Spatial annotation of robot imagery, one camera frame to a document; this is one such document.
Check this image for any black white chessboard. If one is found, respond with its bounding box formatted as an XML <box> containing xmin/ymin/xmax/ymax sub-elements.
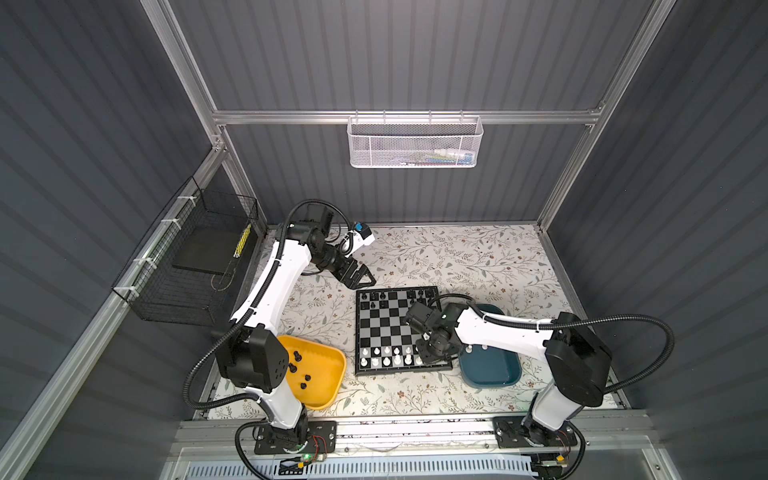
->
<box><xmin>354</xmin><ymin>286</ymin><xmax>453</xmax><ymax>377</ymax></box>

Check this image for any teal plastic tray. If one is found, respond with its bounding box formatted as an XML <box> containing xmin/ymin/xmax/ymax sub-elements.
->
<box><xmin>459</xmin><ymin>335</ymin><xmax>522</xmax><ymax>389</ymax></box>

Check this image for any white wire mesh basket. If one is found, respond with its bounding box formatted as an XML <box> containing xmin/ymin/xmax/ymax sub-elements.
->
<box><xmin>346</xmin><ymin>115</ymin><xmax>484</xmax><ymax>169</ymax></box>

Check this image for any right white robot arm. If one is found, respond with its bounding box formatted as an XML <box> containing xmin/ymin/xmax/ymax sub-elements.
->
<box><xmin>405</xmin><ymin>303</ymin><xmax>612</xmax><ymax>446</ymax></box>

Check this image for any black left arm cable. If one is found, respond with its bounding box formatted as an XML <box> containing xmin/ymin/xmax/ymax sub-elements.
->
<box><xmin>181</xmin><ymin>199</ymin><xmax>355</xmax><ymax>413</ymax></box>

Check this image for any yellow plastic tray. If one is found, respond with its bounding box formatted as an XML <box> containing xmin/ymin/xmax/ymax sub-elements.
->
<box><xmin>278</xmin><ymin>335</ymin><xmax>347</xmax><ymax>411</ymax></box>

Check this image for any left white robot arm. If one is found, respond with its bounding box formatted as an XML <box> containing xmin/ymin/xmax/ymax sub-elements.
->
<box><xmin>215</xmin><ymin>220</ymin><xmax>375</xmax><ymax>450</ymax></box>

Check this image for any black wire basket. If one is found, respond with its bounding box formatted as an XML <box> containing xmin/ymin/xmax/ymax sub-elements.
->
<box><xmin>113</xmin><ymin>180</ymin><xmax>264</xmax><ymax>327</ymax></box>

